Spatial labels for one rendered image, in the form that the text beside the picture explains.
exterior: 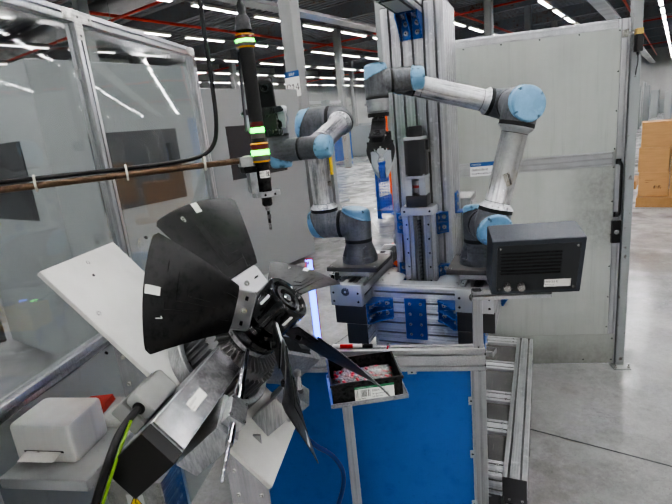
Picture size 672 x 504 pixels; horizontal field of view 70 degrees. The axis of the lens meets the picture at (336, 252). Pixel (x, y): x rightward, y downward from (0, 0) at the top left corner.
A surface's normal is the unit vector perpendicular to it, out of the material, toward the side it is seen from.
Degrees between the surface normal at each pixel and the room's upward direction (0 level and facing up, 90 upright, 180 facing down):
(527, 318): 89
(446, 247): 90
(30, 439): 90
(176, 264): 73
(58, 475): 0
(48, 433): 90
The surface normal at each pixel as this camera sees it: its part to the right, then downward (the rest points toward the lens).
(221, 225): 0.33, -0.55
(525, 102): 0.04, 0.12
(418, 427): -0.16, 0.26
